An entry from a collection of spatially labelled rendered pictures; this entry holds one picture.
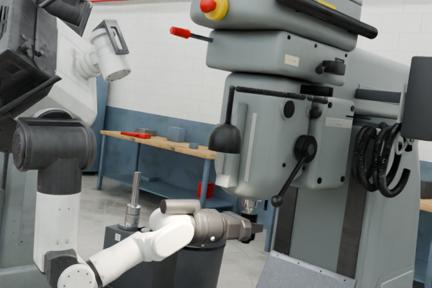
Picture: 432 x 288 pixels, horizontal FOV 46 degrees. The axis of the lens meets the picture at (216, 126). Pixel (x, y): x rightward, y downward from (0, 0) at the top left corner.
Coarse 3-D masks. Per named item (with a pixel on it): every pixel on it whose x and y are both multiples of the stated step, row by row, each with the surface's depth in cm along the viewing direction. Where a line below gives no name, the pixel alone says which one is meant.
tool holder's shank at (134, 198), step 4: (136, 172) 168; (140, 172) 169; (136, 176) 167; (140, 176) 168; (136, 180) 167; (140, 180) 168; (132, 184) 168; (136, 184) 167; (132, 188) 168; (136, 188) 168; (132, 192) 168; (136, 192) 168; (132, 196) 168; (136, 196) 168; (132, 200) 167; (136, 200) 168; (132, 204) 168; (136, 204) 168
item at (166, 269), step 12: (108, 228) 167; (120, 228) 166; (132, 228) 165; (144, 228) 166; (108, 240) 167; (120, 240) 164; (144, 264) 158; (156, 264) 157; (168, 264) 163; (120, 276) 163; (132, 276) 161; (144, 276) 158; (156, 276) 158; (168, 276) 164
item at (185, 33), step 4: (172, 28) 120; (176, 28) 120; (180, 28) 121; (172, 32) 120; (176, 32) 120; (180, 32) 121; (184, 32) 122; (188, 32) 123; (180, 36) 122; (184, 36) 122; (188, 36) 123; (192, 36) 125; (196, 36) 126; (200, 36) 127; (204, 36) 128; (204, 40) 129; (208, 40) 129; (212, 40) 130
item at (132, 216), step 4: (128, 212) 167; (132, 212) 167; (136, 212) 167; (128, 216) 167; (132, 216) 167; (136, 216) 167; (128, 220) 167; (132, 220) 167; (136, 220) 168; (128, 224) 167; (132, 224) 167; (136, 224) 168
